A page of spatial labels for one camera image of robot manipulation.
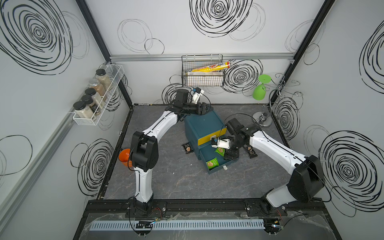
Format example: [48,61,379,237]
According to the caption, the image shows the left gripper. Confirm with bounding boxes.
[181,102,212,117]

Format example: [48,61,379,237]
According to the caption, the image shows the black cookie packet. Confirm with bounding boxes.
[243,145,258,159]
[182,143,194,154]

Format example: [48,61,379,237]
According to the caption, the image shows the teal drawer cabinet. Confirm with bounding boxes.
[184,111,227,162]

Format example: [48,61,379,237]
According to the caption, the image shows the teal drawer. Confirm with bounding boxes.
[198,143,237,174]

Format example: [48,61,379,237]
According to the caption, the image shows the yellow top drawer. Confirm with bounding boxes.
[198,129,227,146]

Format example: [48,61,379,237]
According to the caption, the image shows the green cookie packet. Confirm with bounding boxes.
[215,148,226,157]
[206,158,220,171]

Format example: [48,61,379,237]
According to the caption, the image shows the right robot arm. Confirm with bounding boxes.
[225,118,326,215]

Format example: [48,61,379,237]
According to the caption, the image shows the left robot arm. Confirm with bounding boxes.
[130,88,213,215]

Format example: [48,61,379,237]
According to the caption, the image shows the chrome glass holder stand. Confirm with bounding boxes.
[253,73,304,128]

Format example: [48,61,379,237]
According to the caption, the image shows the yellow snack tube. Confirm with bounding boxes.
[190,62,230,73]

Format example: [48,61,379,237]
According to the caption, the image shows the green plastic wine glass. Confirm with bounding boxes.
[252,74,272,101]

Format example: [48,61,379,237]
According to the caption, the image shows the orange cup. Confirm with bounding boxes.
[119,149,133,169]

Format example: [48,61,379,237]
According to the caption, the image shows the spice jar tan contents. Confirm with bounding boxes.
[96,69,112,92]

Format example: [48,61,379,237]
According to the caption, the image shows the spice jar white contents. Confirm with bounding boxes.
[85,88,105,109]

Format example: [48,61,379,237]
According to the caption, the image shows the spice jar brown contents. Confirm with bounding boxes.
[89,78,106,98]

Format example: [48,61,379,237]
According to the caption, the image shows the white spice rack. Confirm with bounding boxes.
[73,64,125,131]

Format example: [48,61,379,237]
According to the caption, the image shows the spice jar dark contents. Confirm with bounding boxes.
[81,95,101,116]

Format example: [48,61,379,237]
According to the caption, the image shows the spice jar light powder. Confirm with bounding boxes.
[73,101,94,119]

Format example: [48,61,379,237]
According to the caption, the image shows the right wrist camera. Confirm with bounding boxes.
[211,138,231,150]

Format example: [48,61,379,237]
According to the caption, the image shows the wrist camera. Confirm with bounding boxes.
[211,138,231,150]
[192,88,204,105]

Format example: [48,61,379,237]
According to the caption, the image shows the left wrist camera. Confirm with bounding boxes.
[192,88,204,105]

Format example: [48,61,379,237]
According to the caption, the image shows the wire wall basket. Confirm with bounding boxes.
[182,55,225,88]

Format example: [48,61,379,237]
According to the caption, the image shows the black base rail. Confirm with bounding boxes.
[83,198,326,218]

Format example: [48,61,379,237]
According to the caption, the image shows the white cable duct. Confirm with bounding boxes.
[89,219,265,231]

